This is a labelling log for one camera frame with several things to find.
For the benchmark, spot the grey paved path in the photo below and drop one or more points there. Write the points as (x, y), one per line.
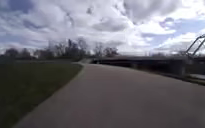
(116, 96)

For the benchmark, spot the row of bare trees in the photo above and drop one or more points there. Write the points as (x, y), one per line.
(66, 51)

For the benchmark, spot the long dark bridge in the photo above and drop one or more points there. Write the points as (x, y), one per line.
(146, 62)

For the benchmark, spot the green grass field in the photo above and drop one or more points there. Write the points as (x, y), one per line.
(20, 83)

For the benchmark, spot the grass verge strip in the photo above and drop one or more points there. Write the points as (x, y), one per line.
(196, 80)

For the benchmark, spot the steel truss arch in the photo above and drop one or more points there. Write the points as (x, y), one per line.
(199, 43)

